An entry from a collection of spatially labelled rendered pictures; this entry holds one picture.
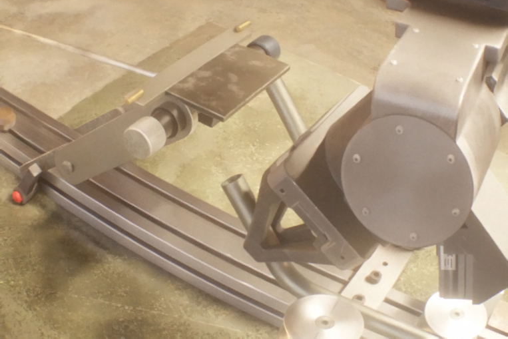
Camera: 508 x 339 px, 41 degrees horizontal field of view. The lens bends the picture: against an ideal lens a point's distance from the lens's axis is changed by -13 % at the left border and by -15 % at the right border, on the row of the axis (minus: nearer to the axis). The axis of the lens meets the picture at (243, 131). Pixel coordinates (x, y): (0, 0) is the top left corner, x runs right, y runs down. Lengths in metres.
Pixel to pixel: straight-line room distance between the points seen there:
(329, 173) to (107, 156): 0.20
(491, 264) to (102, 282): 0.31
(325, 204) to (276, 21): 2.61
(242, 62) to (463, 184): 0.27
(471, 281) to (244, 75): 0.21
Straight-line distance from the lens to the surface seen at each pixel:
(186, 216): 0.59
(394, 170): 0.28
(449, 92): 0.26
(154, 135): 0.45
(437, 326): 0.46
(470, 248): 0.38
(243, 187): 0.45
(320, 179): 0.37
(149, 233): 0.57
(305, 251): 0.42
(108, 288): 0.56
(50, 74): 2.50
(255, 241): 0.45
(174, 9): 2.95
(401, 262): 0.57
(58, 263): 0.58
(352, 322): 0.45
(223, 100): 0.47
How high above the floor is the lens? 1.29
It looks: 34 degrees down
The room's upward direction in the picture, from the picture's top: 10 degrees clockwise
